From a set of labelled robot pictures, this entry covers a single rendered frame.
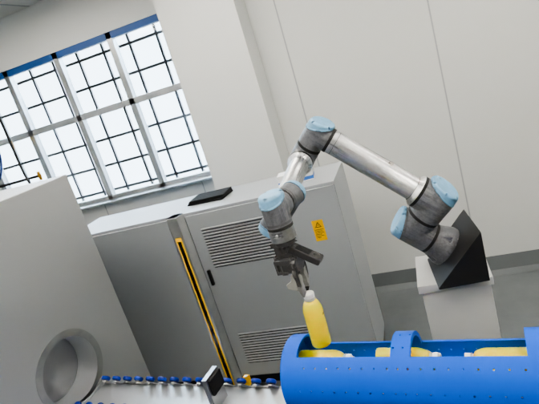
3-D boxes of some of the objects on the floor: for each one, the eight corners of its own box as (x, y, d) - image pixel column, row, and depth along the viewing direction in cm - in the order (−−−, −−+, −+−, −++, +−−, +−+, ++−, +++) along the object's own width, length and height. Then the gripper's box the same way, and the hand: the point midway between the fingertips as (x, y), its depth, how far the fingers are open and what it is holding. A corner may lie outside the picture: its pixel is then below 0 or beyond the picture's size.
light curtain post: (273, 490, 270) (172, 214, 227) (283, 491, 267) (182, 212, 224) (269, 500, 265) (165, 219, 222) (279, 501, 262) (176, 217, 219)
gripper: (277, 235, 169) (294, 288, 174) (265, 248, 160) (284, 304, 165) (299, 231, 165) (316, 285, 171) (288, 245, 156) (306, 302, 161)
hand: (306, 290), depth 166 cm, fingers open, 3 cm apart
